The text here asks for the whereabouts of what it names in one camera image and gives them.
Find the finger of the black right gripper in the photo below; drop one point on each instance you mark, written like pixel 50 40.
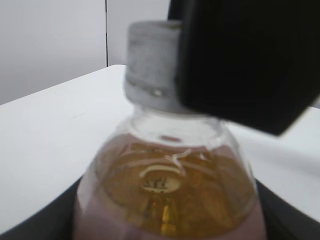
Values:
pixel 252 62

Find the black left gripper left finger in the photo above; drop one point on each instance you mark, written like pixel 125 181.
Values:
pixel 53 222

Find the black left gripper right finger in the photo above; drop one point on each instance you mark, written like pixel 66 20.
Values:
pixel 283 221

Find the white bottle cap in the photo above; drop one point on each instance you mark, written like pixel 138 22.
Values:
pixel 152 53

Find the peach oolong tea bottle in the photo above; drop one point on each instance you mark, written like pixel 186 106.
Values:
pixel 165 176

